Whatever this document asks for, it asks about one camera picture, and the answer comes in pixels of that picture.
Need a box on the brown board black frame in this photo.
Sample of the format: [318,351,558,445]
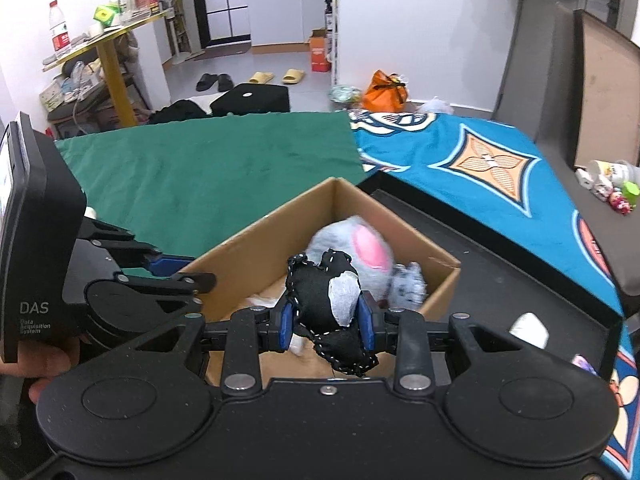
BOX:
[570,9,640,171]

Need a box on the black door handle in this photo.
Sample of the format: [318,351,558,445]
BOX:
[595,0,623,28]

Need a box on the green cloth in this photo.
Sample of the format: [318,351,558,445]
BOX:
[54,110,363,273]

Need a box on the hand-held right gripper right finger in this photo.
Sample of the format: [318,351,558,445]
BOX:
[356,292,553,393]

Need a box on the pink round toy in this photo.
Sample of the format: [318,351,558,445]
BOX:
[607,187,640,216]

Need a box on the grey door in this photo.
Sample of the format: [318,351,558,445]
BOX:
[492,0,640,133]

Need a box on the black case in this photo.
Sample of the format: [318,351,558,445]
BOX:
[210,84,291,115]

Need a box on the yellow table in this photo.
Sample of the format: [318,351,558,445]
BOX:
[42,7,173,128]

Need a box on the dark clothes pile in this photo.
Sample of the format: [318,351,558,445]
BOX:
[149,100,211,125]

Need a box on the crumpled clear plastic bag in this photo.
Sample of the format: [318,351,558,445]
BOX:
[329,85,363,108]

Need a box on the black plush toy white stitching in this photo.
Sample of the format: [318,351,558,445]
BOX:
[285,249,381,378]

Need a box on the green box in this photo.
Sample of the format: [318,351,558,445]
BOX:
[95,4,123,26]

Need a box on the blue printed blanket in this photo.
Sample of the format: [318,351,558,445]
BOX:
[347,109,640,476]

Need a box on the clear water bottle red label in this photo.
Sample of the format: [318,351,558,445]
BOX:
[48,1,71,53]

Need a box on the person's left hand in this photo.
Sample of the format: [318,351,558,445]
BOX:
[0,337,83,401]

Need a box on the orange bag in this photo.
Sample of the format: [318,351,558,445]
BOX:
[362,70,410,113]

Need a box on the black plastic tray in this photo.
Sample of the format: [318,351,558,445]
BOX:
[357,175,626,366]

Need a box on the white plastic bottle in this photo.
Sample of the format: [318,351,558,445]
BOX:
[589,159,640,186]

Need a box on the white kitchen cabinet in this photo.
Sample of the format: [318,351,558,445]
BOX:
[244,0,341,46]

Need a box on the grey bench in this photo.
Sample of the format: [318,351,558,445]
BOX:
[537,125,640,317]

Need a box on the orange carton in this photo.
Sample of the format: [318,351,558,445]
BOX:
[308,30,332,73]

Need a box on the black framed sliding door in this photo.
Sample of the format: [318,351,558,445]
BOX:
[187,0,251,48]

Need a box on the white plastic bag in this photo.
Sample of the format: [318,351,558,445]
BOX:
[415,97,456,115]

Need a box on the grey plush toy pink ear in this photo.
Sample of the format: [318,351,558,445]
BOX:
[305,216,428,311]

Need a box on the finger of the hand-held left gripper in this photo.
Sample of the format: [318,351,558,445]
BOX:
[77,217,197,277]
[116,271,218,303]

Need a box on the white soft toy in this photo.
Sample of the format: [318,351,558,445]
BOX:
[510,312,548,348]

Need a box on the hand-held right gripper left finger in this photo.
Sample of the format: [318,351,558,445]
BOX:
[107,300,297,395]

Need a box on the brown cardboard box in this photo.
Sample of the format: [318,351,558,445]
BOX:
[172,176,462,386]

